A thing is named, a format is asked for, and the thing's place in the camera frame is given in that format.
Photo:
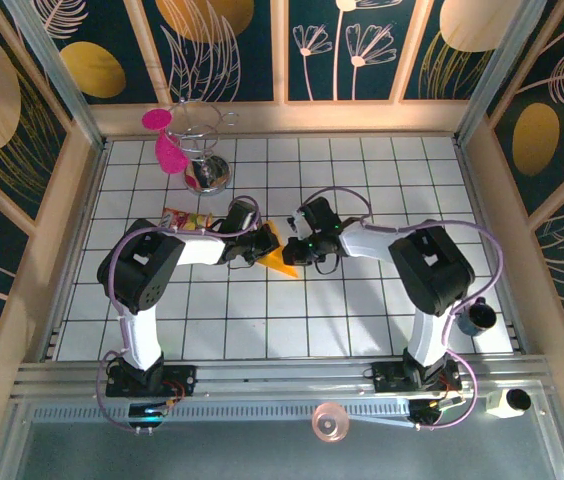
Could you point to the yellow paper sheet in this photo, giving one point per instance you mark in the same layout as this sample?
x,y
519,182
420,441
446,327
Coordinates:
x,y
279,262

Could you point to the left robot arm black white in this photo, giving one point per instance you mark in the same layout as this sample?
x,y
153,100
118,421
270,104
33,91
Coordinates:
x,y
142,270

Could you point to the colourful snack bag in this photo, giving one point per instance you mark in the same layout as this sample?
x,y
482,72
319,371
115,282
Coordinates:
x,y
184,220

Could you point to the dark blue mug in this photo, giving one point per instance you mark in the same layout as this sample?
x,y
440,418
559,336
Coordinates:
x,y
479,317

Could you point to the clear pink plastic spool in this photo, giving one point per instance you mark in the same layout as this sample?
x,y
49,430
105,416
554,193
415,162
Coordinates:
x,y
331,425

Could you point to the black controller board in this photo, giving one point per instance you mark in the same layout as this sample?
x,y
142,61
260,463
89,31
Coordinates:
x,y
147,412
427,412

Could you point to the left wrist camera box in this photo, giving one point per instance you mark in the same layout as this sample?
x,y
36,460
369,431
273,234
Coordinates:
x,y
239,216

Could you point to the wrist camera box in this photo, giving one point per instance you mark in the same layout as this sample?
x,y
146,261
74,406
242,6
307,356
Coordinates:
x,y
239,216
319,216

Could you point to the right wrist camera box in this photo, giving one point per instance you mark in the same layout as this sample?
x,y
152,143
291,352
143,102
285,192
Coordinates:
x,y
319,216

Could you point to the aluminium mounting rail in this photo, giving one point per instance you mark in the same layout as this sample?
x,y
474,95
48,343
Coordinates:
x,y
282,380

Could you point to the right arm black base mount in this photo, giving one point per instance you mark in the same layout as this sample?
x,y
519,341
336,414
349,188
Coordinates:
x,y
387,380

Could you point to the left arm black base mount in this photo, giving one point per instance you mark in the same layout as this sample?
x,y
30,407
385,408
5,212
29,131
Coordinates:
x,y
182,380

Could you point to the white box camera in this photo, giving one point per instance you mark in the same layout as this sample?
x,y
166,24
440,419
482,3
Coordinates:
x,y
497,407

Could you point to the aluminium frame post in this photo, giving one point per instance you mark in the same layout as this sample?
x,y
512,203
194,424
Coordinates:
x,y
59,75
499,75

